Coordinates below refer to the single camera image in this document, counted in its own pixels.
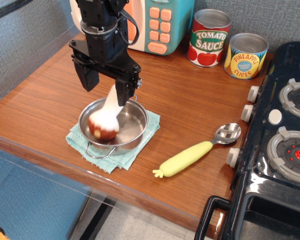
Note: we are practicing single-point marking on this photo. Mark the spoon with yellow-green handle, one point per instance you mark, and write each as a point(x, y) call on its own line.
point(226, 134)

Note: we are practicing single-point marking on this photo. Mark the pineapple slices can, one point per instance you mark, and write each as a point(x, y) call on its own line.
point(245, 55)

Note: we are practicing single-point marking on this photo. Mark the grey stove knob top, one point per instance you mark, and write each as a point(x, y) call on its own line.
point(253, 93)

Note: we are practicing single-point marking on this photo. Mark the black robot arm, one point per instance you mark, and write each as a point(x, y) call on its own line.
point(100, 12)

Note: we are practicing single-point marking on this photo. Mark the teal toy microwave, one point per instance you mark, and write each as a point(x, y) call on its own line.
point(159, 26)

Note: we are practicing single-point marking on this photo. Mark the grey stove knob bottom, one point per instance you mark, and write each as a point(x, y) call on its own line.
point(232, 157)

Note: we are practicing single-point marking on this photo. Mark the grey stove knob middle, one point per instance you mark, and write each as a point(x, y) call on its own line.
point(247, 112)

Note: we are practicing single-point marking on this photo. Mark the stainless steel pot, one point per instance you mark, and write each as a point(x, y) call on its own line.
point(133, 121)

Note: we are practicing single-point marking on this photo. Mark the brown white plush mushroom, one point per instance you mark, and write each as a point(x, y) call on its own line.
point(103, 123)

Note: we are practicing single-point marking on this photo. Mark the tomato sauce can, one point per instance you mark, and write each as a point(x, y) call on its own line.
point(210, 30)

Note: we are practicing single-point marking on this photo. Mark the teal folded cloth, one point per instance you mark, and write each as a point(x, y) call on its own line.
point(123, 161)

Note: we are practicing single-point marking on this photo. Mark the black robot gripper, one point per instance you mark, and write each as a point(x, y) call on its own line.
point(105, 51)

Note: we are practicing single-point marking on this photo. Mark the black toy stove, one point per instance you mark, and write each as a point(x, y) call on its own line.
point(265, 188)

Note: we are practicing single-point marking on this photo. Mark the grey stove knob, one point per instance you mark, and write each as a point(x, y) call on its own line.
point(253, 93)
point(232, 157)
point(247, 112)

